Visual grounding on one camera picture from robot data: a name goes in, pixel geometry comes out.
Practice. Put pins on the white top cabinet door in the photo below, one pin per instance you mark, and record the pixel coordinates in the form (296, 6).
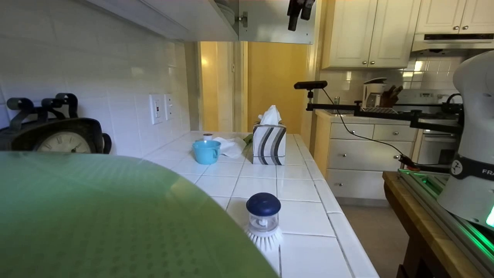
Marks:
(265, 23)

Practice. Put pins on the blue capped white brush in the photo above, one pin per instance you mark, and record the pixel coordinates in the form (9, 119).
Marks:
(263, 221)

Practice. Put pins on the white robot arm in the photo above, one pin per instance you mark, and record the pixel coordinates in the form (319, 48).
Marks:
(477, 102)

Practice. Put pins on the white top cabinet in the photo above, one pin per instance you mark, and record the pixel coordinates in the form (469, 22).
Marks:
(180, 15)

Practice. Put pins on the cream cabinet above hood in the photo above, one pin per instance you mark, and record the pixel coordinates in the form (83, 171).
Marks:
(456, 15)

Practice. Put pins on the cream kitchen drawer cabinet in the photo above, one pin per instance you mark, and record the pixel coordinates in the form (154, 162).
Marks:
(361, 164)

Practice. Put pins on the white coffee maker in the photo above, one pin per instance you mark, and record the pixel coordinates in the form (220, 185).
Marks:
(373, 93)

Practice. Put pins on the wooden knife block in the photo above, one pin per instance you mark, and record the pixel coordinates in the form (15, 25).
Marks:
(395, 94)

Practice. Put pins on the white crumpled cloth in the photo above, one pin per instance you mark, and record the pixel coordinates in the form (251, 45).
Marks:
(231, 147)

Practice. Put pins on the white range hood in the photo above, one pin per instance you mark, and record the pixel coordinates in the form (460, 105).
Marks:
(453, 42)

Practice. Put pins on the small white pod cup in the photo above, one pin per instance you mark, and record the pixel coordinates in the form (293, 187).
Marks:
(208, 136)

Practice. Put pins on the blue mug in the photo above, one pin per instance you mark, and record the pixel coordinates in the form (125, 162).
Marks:
(206, 151)

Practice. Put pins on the white stove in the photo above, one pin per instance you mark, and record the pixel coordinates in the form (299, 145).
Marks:
(433, 148)

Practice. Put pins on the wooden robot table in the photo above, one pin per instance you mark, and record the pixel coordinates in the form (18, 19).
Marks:
(422, 221)

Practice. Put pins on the black mantel clock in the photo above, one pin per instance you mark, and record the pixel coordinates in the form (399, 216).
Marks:
(57, 136)

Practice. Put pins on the cream double door wall cabinet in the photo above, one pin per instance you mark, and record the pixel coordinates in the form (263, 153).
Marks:
(372, 31)

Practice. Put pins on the black stereo camera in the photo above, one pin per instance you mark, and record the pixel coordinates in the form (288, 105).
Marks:
(311, 85)

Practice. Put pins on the white wall outlet right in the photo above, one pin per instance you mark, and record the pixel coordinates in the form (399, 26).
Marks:
(169, 107)

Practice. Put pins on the metal mounting rail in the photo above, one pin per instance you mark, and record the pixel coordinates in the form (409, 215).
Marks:
(464, 232)

